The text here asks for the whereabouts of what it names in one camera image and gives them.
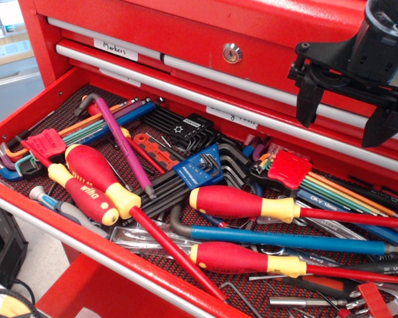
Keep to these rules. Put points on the red holder rainbow keys left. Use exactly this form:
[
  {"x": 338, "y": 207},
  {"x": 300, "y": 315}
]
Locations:
[{"x": 50, "y": 143}]

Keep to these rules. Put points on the red tool chest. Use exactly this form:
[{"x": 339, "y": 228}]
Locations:
[{"x": 180, "y": 43}]

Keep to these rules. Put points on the red yellow Wiha screwdriver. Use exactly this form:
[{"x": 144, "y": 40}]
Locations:
[{"x": 90, "y": 200}]

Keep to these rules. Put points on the silver chest lock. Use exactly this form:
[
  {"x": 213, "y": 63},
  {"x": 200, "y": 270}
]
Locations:
[{"x": 232, "y": 53}]

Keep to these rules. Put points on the large blue Allen key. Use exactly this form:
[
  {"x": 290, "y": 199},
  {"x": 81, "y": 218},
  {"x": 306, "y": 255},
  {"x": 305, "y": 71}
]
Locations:
[{"x": 278, "y": 239}]

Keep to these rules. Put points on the large red yellow screwdriver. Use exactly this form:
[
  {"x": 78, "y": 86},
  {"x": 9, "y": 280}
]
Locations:
[{"x": 89, "y": 165}]

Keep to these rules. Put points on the white Markers label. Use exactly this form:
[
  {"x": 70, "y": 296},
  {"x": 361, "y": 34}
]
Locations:
[{"x": 115, "y": 49}]

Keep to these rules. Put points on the blue 10mm Allen key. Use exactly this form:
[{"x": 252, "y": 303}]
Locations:
[{"x": 382, "y": 227}]

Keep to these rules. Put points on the red holder rainbow keys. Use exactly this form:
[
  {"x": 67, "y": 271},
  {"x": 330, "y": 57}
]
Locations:
[
  {"x": 288, "y": 171},
  {"x": 50, "y": 143}
]

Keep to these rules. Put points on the red yellow screwdriver upper right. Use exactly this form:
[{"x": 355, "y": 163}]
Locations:
[{"x": 231, "y": 203}]

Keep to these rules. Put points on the black box on floor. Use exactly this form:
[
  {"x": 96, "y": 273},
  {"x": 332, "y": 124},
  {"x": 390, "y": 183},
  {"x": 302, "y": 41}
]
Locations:
[{"x": 13, "y": 249}]

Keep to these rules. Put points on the red yellow screwdriver lower right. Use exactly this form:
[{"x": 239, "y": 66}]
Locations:
[{"x": 228, "y": 258}]

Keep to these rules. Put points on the red black pen tool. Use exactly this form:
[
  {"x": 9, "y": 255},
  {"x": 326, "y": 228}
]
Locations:
[{"x": 381, "y": 194}]

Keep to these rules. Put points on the black Torx key set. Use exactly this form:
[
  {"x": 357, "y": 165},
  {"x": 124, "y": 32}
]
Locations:
[{"x": 189, "y": 134}]

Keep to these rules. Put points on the grey blue precision screwdriver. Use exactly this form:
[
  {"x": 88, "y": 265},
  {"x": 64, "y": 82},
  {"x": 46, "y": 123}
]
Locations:
[{"x": 66, "y": 210}]

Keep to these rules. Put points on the red holder rainbow keys right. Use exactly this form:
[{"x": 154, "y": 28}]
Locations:
[{"x": 288, "y": 171}]

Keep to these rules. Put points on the blue holder black Allen keys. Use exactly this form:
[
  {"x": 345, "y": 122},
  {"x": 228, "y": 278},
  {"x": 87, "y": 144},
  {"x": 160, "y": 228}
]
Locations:
[{"x": 210, "y": 166}]

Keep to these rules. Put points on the white cutting tools label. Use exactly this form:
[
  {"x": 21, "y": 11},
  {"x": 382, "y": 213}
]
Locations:
[{"x": 232, "y": 118}]

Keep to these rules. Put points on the silver bit extension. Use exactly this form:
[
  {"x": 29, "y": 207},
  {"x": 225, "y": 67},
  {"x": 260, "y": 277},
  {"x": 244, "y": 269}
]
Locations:
[{"x": 297, "y": 302}]

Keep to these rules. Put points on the orange red key holder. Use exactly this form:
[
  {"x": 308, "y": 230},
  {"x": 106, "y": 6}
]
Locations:
[{"x": 161, "y": 155}]

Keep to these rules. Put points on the violet Allen key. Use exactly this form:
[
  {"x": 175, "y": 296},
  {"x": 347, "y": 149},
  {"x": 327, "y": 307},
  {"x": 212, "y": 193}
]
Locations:
[{"x": 122, "y": 142}]

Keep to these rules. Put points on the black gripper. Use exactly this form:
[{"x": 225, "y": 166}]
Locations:
[{"x": 364, "y": 67}]

